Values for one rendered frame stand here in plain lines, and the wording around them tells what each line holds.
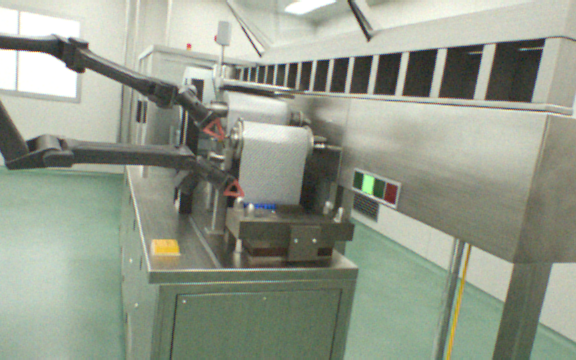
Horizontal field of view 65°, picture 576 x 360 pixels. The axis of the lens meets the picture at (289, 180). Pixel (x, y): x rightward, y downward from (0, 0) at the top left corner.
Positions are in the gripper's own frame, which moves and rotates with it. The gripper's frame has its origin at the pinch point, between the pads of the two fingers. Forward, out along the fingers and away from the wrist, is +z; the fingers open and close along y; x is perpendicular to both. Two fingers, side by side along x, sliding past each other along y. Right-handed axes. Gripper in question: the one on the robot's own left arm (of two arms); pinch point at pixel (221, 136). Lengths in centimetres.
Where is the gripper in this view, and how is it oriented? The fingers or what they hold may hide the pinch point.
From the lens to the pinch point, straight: 156.6
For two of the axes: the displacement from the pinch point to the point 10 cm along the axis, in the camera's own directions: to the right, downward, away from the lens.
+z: 6.2, 6.8, 3.9
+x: 6.9, -7.1, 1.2
